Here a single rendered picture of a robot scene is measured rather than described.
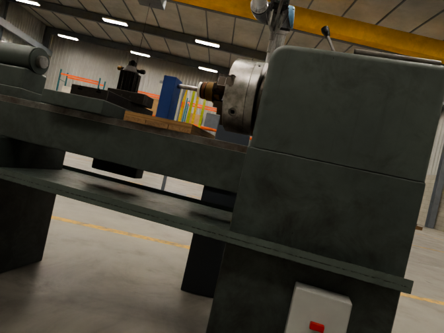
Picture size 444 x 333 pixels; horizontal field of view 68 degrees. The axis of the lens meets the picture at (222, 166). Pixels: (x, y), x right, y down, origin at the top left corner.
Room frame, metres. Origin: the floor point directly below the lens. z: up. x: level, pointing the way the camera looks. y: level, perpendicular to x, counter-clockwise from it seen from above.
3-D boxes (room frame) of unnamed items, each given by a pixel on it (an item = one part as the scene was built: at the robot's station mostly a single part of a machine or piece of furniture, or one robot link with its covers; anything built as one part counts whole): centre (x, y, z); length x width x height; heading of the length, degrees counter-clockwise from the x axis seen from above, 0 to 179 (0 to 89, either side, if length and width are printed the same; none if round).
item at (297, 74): (1.38, -0.42, 1.06); 0.59 x 0.48 x 0.39; 77
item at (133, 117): (1.51, 0.25, 0.89); 0.36 x 0.30 x 0.04; 167
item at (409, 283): (1.53, 0.31, 0.55); 2.10 x 0.60 x 0.02; 77
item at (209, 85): (1.48, 0.12, 1.08); 0.09 x 0.09 x 0.09; 77
